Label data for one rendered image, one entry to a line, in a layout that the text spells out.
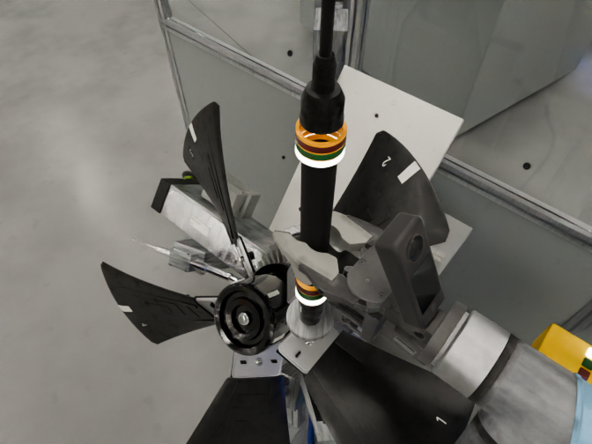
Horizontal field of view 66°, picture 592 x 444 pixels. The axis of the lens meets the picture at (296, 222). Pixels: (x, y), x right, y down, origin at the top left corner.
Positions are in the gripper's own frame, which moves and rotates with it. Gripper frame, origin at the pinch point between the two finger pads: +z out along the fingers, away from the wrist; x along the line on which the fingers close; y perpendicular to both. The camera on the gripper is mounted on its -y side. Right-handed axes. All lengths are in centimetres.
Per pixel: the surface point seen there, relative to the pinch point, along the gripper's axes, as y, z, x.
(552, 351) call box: 40, -37, 31
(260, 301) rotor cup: 22.1, 4.9, -2.5
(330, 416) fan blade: 30.7, -12.8, -6.8
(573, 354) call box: 40, -40, 33
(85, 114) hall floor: 151, 231, 67
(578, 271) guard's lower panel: 60, -38, 70
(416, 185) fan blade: 4.3, -6.3, 17.6
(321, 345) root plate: 29.4, -5.1, 0.5
